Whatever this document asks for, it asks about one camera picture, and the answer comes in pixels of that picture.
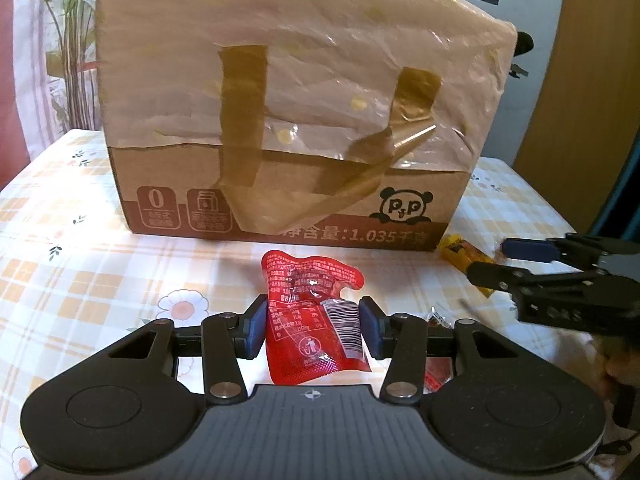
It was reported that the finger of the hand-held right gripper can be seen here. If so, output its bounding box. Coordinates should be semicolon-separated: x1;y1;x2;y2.
466;261;531;293
501;236;566;263

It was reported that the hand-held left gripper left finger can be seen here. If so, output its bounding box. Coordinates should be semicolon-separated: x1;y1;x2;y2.
95;294;268;403

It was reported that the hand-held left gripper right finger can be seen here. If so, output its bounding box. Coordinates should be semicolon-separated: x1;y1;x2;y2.
358;296;531;401

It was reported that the small yellow snack packet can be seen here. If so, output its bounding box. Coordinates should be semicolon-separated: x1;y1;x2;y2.
437;234;501;301

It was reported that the cardboard box with plastic liner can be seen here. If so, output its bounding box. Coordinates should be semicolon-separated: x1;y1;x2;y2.
95;0;516;252

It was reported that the person's right hand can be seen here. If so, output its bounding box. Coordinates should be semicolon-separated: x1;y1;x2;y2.
597;335;640;396

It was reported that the clear candy wrapper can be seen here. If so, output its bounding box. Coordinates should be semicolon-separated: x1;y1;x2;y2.
425;305;453;328

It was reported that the small red snack packet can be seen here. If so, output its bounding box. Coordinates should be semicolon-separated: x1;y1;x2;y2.
422;357;453;396

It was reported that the wooden door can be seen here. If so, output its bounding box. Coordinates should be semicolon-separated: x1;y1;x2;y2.
512;0;640;241

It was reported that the checkered floral tablecloth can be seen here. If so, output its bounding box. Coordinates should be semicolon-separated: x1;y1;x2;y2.
0;129;640;480

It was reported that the black exercise bike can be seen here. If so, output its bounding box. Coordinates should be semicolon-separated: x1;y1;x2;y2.
507;30;535;81

